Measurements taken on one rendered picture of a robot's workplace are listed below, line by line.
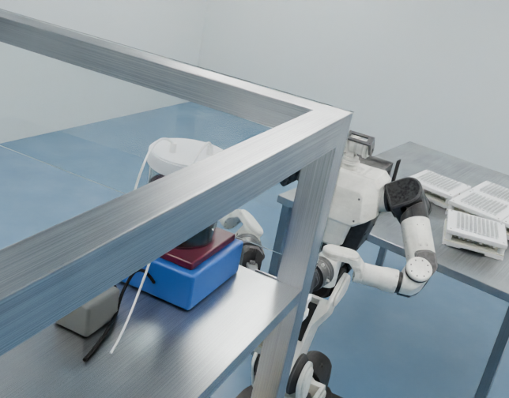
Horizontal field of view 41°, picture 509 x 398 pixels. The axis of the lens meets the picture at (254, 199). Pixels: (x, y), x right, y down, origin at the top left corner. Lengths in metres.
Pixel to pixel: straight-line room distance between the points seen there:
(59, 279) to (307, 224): 0.79
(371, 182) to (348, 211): 0.12
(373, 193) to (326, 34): 4.49
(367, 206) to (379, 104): 4.27
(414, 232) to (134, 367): 1.23
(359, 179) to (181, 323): 1.11
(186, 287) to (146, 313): 0.08
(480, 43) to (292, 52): 1.79
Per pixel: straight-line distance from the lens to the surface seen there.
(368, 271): 2.05
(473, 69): 6.15
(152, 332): 1.19
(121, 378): 1.09
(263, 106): 1.32
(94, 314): 1.15
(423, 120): 6.31
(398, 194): 2.19
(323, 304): 2.33
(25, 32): 1.65
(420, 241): 2.12
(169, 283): 1.25
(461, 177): 3.83
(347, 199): 2.19
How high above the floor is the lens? 1.95
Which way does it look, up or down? 22 degrees down
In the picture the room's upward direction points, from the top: 11 degrees clockwise
